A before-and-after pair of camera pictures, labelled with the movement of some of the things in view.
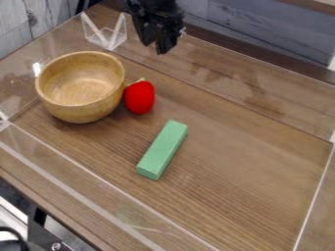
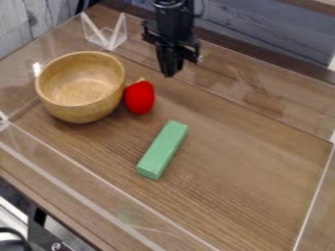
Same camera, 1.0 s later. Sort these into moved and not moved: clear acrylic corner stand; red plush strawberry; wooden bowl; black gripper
Moved: black gripper
Not moved: red plush strawberry; wooden bowl; clear acrylic corner stand
